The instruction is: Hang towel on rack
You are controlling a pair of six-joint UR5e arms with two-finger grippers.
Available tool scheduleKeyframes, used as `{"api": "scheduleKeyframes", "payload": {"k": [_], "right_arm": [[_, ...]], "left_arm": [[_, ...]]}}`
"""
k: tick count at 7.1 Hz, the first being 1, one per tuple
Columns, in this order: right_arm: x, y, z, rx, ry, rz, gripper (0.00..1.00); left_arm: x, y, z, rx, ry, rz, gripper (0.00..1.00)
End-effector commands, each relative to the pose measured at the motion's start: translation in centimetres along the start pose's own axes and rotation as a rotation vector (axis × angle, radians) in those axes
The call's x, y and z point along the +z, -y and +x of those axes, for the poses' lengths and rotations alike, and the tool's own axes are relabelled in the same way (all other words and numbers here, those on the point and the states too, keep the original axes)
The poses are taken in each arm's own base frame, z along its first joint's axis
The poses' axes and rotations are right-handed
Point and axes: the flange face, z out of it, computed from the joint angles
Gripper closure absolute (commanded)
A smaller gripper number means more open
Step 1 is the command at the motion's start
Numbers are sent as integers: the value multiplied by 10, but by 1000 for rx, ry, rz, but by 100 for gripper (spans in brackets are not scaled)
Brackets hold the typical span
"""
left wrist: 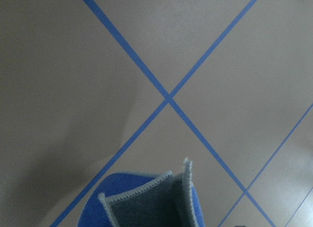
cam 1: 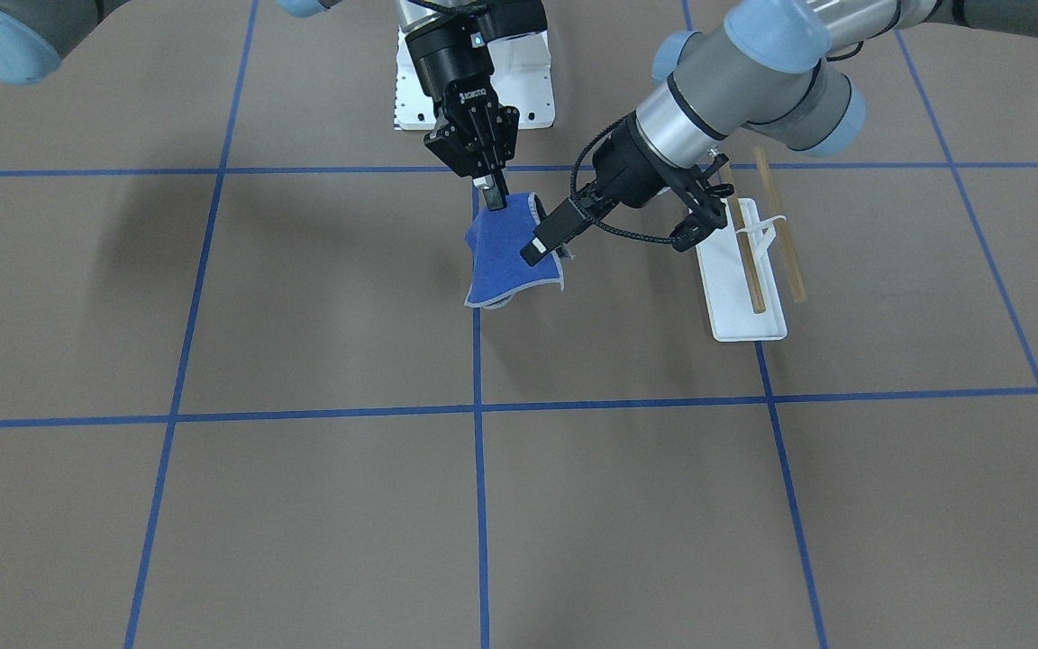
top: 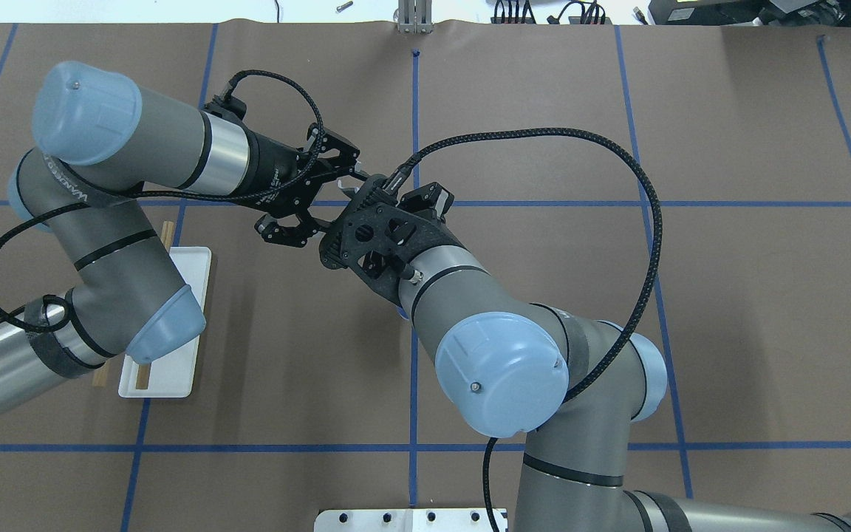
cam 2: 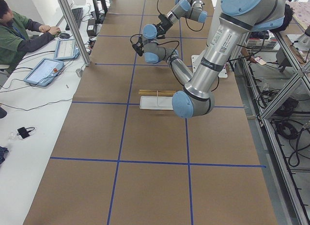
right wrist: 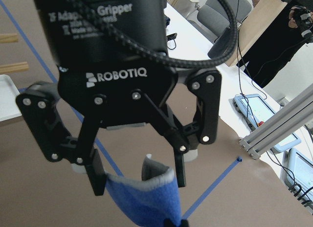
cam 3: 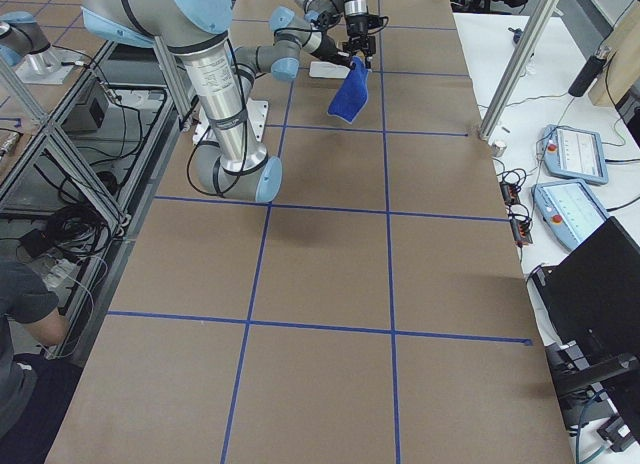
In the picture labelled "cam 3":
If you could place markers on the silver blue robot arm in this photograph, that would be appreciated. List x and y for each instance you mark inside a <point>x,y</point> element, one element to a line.
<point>232,162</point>

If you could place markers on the aluminium frame post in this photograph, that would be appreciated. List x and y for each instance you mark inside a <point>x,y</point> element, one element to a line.
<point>521,55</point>

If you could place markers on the blue teach pendant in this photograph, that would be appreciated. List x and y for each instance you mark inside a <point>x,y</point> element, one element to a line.
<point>570,209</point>
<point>569,152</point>

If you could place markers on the blue teach pendant lower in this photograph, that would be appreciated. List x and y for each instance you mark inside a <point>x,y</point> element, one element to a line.
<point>570,209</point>

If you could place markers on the blue microfiber towel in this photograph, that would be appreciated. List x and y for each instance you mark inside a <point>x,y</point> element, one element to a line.
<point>352,96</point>

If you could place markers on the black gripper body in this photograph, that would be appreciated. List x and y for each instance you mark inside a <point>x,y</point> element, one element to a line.
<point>357,26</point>

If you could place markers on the person in grey shirt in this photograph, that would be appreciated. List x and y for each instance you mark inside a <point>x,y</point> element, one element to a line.
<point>35,390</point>

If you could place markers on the black cylinder bottle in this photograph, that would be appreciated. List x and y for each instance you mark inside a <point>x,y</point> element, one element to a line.
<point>588,73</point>

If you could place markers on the wooden board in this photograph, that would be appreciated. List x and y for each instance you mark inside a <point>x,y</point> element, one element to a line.
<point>623,66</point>

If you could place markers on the black laptop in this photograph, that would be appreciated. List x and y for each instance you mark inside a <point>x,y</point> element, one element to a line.
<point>592,296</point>

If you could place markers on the grey control box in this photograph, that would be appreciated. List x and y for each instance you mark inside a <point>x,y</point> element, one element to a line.
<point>89,111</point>

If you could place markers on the blue teach pendant upper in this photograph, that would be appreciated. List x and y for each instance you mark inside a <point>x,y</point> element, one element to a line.
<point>569,152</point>

